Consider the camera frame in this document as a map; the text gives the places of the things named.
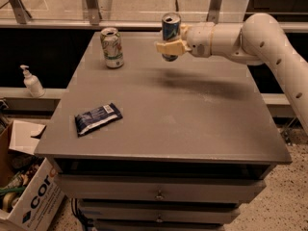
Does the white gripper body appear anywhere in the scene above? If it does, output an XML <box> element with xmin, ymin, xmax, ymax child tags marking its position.
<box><xmin>186</xmin><ymin>22</ymin><xmax>215</xmax><ymax>58</ymax></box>

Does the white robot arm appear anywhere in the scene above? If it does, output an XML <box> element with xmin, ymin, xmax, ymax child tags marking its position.
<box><xmin>156</xmin><ymin>13</ymin><xmax>308</xmax><ymax>133</ymax></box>

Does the blue silver redbull can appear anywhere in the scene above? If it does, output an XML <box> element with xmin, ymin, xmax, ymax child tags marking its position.
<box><xmin>161</xmin><ymin>12</ymin><xmax>182</xmax><ymax>63</ymax></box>

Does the white cardboard box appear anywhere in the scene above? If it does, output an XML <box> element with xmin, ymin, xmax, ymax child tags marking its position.
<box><xmin>0</xmin><ymin>120</ymin><xmax>64</xmax><ymax>231</ymax></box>

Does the grey drawer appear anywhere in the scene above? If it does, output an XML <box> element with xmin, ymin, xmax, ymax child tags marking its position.
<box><xmin>80</xmin><ymin>201</ymin><xmax>240</xmax><ymax>224</ymax></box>
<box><xmin>55</xmin><ymin>175</ymin><xmax>266</xmax><ymax>204</ymax></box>

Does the green white 7up can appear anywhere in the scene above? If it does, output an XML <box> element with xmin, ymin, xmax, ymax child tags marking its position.
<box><xmin>100</xmin><ymin>27</ymin><xmax>124</xmax><ymax>68</ymax></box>

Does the grey drawer cabinet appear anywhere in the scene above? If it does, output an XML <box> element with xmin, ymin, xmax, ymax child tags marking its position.
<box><xmin>37</xmin><ymin>32</ymin><xmax>291</xmax><ymax>231</ymax></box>

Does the dark blue snack packet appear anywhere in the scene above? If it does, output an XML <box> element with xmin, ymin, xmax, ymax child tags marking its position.
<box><xmin>74</xmin><ymin>103</ymin><xmax>122</xmax><ymax>137</ymax></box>

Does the top grey drawer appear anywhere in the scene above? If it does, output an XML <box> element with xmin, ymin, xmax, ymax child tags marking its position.
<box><xmin>55</xmin><ymin>175</ymin><xmax>266</xmax><ymax>204</ymax></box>

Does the white pump dispenser bottle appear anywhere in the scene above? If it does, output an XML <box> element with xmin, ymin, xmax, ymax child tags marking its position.
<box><xmin>20</xmin><ymin>64</ymin><xmax>45</xmax><ymax>97</ymax></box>

